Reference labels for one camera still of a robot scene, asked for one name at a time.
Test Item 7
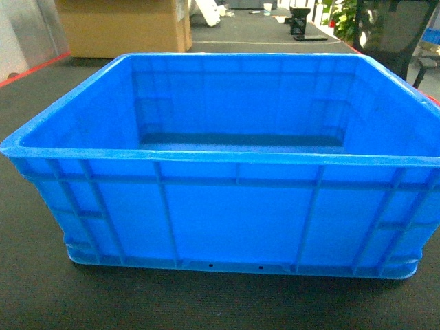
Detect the large blue plastic crate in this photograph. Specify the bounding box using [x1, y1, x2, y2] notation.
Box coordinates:
[1, 54, 439, 279]

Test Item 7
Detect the brown cardboard box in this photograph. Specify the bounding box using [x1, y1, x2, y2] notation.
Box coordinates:
[55, 1, 193, 58]

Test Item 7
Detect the white foam piece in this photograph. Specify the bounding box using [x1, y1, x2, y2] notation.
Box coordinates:
[188, 0, 221, 27]

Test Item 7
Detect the black stand device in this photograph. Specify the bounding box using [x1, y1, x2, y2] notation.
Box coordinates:
[289, 7, 328, 42]

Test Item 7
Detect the white paper cup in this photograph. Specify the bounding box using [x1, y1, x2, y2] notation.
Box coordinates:
[263, 3, 272, 17]

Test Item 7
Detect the green potted plant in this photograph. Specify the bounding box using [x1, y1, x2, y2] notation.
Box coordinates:
[322, 0, 357, 42]

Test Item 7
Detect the black office chair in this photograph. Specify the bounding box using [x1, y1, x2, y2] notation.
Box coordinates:
[353, 0, 439, 80]

